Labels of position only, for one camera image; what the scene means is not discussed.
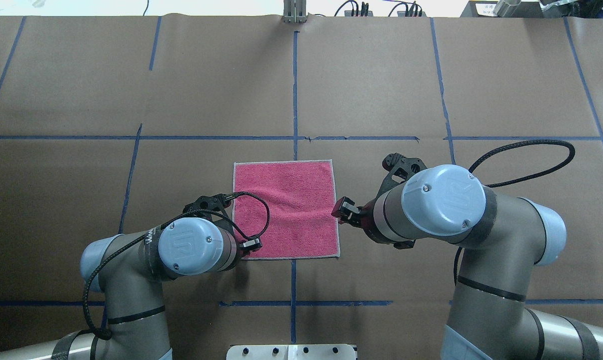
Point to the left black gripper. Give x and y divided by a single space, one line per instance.
251 244

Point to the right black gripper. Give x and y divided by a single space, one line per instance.
367 216

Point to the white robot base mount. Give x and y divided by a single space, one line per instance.
338 351

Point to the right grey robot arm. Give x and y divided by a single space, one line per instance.
503 238

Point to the pink towel with white hem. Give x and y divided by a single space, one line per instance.
297 198

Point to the right vertical blue tape strip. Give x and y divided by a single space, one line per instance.
440 80

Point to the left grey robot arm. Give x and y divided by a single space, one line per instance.
123 296

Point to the grey aluminium post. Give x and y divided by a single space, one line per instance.
295 11

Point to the vertical blue tape strip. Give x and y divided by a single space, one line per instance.
128 189
440 80

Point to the horizontal blue tape strip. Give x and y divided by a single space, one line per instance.
285 138

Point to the left vertical blue tape strip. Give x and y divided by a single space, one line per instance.
128 189

